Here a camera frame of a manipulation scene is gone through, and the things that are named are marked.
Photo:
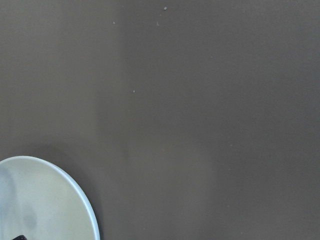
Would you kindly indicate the pale green round plate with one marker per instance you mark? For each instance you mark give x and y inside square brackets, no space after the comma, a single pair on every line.
[40,201]

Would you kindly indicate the small black object on plate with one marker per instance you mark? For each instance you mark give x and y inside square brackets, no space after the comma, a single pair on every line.
[20,237]

